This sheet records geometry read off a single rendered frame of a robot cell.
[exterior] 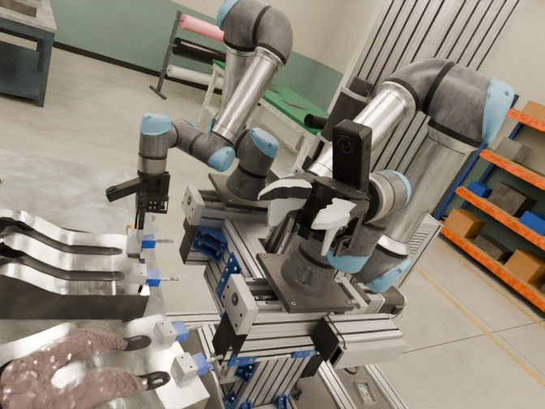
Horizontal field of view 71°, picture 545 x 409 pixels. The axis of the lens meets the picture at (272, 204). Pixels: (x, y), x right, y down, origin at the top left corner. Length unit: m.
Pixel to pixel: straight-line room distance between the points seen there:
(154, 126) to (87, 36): 6.41
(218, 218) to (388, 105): 0.80
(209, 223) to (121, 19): 6.24
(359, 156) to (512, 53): 6.06
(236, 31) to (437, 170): 0.68
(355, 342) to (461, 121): 0.65
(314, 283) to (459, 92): 0.56
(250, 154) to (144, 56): 6.34
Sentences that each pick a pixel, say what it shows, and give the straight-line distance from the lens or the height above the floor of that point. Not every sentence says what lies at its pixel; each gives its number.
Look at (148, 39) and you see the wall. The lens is 7.55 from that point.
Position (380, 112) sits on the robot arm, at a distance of 0.83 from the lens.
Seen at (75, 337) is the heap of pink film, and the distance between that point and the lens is 0.92.
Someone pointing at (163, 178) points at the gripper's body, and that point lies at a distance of 1.11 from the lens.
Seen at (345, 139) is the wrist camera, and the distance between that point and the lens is 0.49.
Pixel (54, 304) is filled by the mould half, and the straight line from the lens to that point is 1.08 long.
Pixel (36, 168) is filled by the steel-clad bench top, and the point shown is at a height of 0.80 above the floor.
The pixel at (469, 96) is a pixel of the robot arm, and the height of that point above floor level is 1.63.
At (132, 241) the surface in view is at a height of 0.94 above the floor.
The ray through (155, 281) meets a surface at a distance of 1.12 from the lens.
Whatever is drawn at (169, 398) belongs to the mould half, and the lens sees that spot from 0.94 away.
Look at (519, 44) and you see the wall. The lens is 6.52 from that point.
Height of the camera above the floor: 1.61
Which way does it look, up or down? 23 degrees down
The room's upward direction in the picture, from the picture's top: 24 degrees clockwise
